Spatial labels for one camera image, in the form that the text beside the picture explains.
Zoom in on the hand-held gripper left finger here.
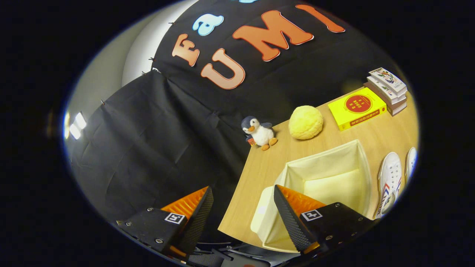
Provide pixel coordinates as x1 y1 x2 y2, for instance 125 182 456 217
116 186 214 260

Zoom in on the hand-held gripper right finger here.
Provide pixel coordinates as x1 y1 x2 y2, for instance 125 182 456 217
273 185 377 256

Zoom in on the cream fabric storage box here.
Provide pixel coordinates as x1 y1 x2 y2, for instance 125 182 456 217
250 139 373 253

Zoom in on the white striped canvas shoe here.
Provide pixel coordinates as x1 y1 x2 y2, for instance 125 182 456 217
404 147 418 184
374 152 402 219

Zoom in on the black backdrop cloth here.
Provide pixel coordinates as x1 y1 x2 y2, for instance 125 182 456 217
71 0 405 243

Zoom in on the small penguin plush toy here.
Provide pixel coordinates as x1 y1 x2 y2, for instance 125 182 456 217
241 116 278 151

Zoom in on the yellow round bun toy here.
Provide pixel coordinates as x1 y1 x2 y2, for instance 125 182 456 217
289 105 324 140

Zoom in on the yellow book with red circle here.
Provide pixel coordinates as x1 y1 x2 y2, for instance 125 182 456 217
328 93 387 131

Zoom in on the bright ceiling light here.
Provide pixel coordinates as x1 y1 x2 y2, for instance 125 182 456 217
64 111 88 140

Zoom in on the white book with small picture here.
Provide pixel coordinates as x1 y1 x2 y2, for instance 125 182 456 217
367 76 407 105

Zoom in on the white book with illustrated cover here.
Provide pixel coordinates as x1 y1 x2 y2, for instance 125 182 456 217
368 67 407 98

